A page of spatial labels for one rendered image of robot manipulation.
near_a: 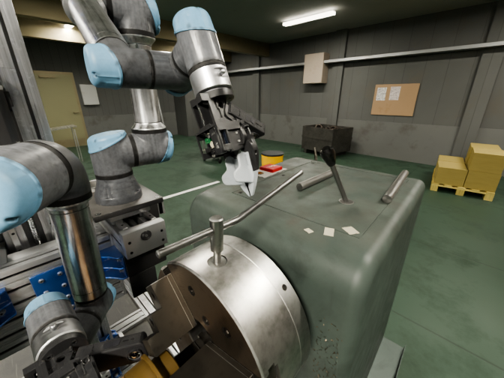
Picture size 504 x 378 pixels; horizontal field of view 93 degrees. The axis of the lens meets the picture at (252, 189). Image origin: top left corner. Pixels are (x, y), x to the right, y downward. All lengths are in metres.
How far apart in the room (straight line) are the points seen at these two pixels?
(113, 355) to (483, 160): 4.97
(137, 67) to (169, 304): 0.44
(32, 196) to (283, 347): 0.45
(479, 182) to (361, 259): 4.71
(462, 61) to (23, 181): 6.85
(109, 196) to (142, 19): 0.55
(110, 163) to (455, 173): 4.84
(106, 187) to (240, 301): 0.66
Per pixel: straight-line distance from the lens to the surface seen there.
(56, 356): 0.59
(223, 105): 0.49
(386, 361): 1.26
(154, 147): 0.91
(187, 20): 0.53
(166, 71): 0.57
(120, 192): 0.91
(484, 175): 5.09
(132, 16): 0.91
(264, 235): 0.51
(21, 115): 1.03
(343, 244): 0.47
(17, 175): 0.48
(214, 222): 0.38
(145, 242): 0.86
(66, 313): 0.64
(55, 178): 0.53
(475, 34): 6.93
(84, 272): 0.71
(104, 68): 0.54
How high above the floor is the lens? 1.50
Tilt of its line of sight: 21 degrees down
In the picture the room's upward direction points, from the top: straight up
